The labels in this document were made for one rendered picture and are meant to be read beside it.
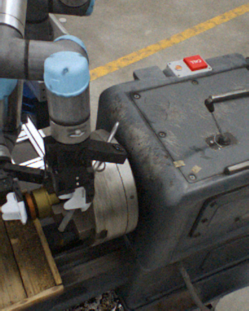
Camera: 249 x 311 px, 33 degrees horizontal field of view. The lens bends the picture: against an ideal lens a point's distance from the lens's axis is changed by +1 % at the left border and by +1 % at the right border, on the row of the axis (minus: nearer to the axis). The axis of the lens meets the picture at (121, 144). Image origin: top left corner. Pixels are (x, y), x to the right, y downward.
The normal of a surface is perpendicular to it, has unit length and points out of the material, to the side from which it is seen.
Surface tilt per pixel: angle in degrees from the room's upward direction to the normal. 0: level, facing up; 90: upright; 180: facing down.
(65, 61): 13
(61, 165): 77
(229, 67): 0
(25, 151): 0
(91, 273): 0
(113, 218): 68
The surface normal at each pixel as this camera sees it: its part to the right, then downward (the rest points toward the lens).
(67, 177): 0.45, 0.55
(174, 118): 0.13, -0.65
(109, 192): 0.37, -0.03
